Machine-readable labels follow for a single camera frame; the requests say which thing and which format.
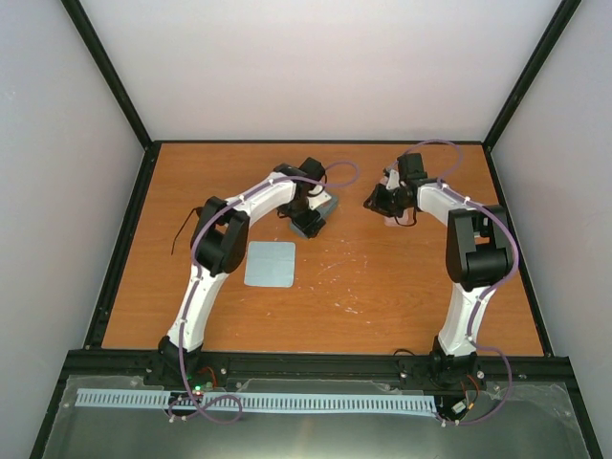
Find blue grey glasses case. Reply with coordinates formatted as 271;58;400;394
290;194;339;239

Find pink glasses case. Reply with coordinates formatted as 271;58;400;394
383;210;413;228

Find black sunglasses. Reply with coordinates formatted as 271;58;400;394
171;205;205;254

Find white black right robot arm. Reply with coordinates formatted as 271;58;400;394
363;153;518;387

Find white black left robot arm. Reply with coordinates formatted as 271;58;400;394
158;157;332;385

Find light blue cleaning cloth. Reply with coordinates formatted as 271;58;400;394
244;241;295;288

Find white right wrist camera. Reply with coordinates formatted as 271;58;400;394
385;168;401;191

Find black aluminium frame rail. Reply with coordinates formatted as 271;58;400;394
61;349;573;396

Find light blue slotted cable duct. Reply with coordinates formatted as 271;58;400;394
74;388;436;417

